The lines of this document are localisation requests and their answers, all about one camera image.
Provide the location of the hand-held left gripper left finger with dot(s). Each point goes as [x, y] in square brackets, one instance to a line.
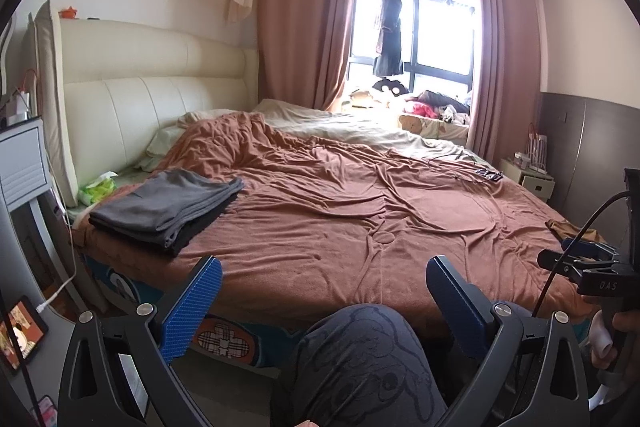
[192, 302]

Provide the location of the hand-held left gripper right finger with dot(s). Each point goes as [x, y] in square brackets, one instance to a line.
[460, 312]

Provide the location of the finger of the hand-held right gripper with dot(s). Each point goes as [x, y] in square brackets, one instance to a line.
[580, 245]
[550, 259]

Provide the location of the grey t-shirt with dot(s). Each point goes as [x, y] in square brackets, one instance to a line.
[165, 197]

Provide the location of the pile of clothes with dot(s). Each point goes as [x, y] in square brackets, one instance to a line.
[435, 104]

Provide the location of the person's right hand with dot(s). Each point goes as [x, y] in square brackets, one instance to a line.
[600, 342]

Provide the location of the tan fleece cloth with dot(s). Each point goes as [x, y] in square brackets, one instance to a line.
[570, 229]

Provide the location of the dark folded garment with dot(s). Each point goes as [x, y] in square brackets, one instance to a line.
[205, 232]

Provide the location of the white bedside cabinet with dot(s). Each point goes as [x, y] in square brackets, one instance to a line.
[530, 184]

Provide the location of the black charger device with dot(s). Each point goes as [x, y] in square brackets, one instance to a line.
[489, 174]

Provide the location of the person's leg in grey pants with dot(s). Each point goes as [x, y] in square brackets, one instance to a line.
[360, 357]

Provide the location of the brown bed blanket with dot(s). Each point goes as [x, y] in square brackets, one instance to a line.
[350, 232]

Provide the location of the green tissue pack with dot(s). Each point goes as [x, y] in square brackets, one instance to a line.
[97, 189]

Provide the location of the pale cream pillow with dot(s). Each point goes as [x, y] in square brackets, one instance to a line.
[160, 149]

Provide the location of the smartphone showing video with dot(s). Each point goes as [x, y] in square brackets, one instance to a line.
[20, 332]

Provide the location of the pink phone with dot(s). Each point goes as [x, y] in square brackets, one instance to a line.
[47, 412]

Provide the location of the pink curtain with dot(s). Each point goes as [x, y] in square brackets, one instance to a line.
[505, 57]
[305, 22]

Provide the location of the cream bed sheet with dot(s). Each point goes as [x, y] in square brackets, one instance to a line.
[350, 127]

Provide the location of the grey bedside table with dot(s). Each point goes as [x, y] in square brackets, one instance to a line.
[22, 157]

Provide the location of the cream padded headboard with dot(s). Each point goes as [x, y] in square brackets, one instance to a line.
[175, 77]

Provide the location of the black white plush toy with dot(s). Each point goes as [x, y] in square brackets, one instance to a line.
[387, 84]

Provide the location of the cream cushion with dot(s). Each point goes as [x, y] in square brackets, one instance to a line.
[50, 107]

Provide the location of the window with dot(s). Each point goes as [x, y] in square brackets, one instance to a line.
[435, 42]

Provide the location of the white charger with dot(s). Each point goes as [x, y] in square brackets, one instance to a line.
[20, 107]

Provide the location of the dark hanging garment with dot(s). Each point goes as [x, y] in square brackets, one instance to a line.
[387, 32]

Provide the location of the small orange object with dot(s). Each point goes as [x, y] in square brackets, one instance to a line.
[68, 13]

